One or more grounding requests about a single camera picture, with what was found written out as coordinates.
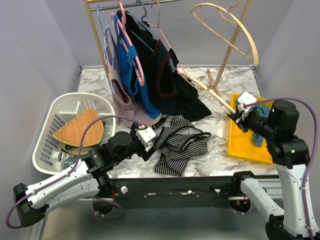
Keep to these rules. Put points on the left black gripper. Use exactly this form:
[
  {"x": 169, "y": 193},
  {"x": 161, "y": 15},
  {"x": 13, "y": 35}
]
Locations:
[{"x": 143, "y": 153}]

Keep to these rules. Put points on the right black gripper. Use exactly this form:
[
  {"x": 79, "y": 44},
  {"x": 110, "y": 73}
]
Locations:
[{"x": 241, "y": 118}]

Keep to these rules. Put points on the cream wooden hanger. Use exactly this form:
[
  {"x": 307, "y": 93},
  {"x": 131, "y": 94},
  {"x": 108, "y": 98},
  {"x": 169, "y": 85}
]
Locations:
[{"x": 216, "y": 96}]

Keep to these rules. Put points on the striped black purple tank top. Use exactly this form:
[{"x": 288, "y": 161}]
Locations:
[{"x": 177, "y": 144}]

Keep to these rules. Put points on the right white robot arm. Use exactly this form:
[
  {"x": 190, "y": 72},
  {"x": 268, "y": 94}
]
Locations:
[{"x": 292, "y": 159}]

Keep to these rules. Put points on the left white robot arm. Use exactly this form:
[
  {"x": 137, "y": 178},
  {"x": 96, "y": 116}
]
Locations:
[{"x": 86, "y": 178}]

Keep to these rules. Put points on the pink tank top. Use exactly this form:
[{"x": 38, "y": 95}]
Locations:
[{"x": 125, "y": 105}]

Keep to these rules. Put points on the navy tank top red trim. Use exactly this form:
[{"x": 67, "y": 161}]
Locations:
[{"x": 149, "y": 52}]

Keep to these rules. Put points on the pink plastic hanger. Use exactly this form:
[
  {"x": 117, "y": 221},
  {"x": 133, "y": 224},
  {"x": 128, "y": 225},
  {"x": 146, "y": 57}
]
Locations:
[{"x": 120, "y": 27}]

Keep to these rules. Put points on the blue tank top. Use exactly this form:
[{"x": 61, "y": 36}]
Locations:
[{"x": 130, "y": 81}]

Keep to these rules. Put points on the grey blue hanger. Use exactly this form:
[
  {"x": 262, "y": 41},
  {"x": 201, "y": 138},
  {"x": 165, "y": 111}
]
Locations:
[{"x": 144, "y": 25}]

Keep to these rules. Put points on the teal cloth in tray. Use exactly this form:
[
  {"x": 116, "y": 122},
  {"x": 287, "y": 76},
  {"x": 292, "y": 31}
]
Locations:
[{"x": 262, "y": 111}]

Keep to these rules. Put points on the yellow plastic tray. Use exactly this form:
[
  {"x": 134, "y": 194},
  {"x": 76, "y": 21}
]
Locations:
[{"x": 247, "y": 146}]

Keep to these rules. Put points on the black garment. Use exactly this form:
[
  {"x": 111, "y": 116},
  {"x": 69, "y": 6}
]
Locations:
[{"x": 183, "y": 99}]

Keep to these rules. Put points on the white plastic dish rack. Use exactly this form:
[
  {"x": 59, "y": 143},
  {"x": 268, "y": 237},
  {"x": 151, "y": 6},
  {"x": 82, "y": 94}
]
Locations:
[{"x": 48, "y": 156}]

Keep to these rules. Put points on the wooden clothes rack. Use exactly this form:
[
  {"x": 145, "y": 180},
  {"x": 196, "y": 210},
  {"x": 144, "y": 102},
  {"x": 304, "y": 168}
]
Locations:
[{"x": 143, "y": 70}]

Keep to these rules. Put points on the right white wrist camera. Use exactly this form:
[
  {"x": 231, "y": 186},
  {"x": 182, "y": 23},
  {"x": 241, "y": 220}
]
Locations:
[{"x": 243, "y": 100}]

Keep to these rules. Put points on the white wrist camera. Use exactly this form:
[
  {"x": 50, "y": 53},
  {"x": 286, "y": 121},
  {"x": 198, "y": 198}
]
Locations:
[
  {"x": 243, "y": 100},
  {"x": 145, "y": 134}
]

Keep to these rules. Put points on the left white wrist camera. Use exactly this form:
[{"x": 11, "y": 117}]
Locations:
[{"x": 145, "y": 134}]

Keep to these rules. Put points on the pink wire hanger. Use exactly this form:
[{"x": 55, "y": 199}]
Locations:
[{"x": 174, "y": 61}]

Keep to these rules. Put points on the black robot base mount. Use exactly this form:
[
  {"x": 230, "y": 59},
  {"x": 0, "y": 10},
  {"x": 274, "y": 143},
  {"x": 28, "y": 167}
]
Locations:
[{"x": 173, "y": 192}]

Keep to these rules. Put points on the light blue wire hanger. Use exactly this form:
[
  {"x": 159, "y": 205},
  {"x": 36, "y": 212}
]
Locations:
[{"x": 109, "y": 44}]

